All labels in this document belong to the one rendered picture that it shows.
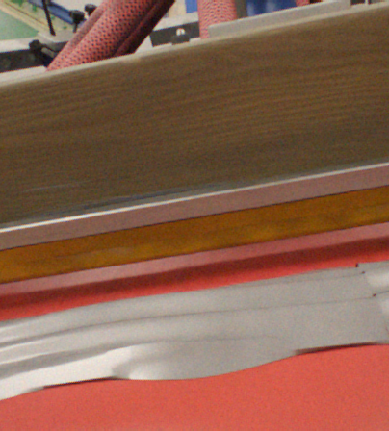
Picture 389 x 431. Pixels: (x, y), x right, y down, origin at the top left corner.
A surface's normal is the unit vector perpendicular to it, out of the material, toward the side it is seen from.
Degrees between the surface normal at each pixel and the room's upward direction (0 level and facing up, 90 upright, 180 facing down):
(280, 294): 34
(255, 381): 0
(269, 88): 90
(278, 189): 90
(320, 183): 90
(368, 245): 0
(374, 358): 0
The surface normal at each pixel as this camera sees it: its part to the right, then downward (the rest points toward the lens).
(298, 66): -0.09, 0.27
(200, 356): -0.21, -0.51
